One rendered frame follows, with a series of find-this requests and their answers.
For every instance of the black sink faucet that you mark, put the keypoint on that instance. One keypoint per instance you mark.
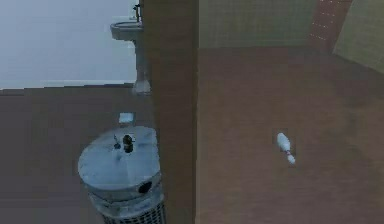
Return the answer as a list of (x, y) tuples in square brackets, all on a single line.
[(137, 11)]

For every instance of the white bowling pin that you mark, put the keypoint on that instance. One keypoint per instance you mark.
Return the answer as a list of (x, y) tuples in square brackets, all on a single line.
[(284, 144)]

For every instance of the grey pedestal sink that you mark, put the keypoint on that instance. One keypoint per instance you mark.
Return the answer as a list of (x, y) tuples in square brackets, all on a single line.
[(130, 30)]

